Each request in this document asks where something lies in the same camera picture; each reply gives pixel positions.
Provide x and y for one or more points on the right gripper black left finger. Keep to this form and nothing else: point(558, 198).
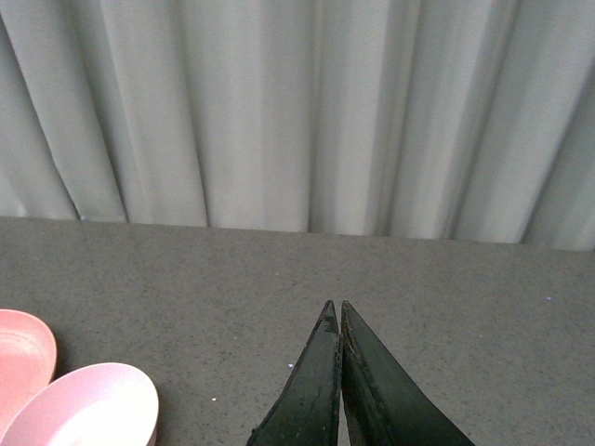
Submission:
point(307, 410)

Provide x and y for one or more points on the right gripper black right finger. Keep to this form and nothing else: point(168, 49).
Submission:
point(383, 404)

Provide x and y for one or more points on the pink bowl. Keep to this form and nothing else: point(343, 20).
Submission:
point(101, 404)

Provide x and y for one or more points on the pink plate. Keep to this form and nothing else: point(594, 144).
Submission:
point(28, 360)

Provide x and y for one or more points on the white curtain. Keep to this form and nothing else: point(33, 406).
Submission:
point(461, 120)

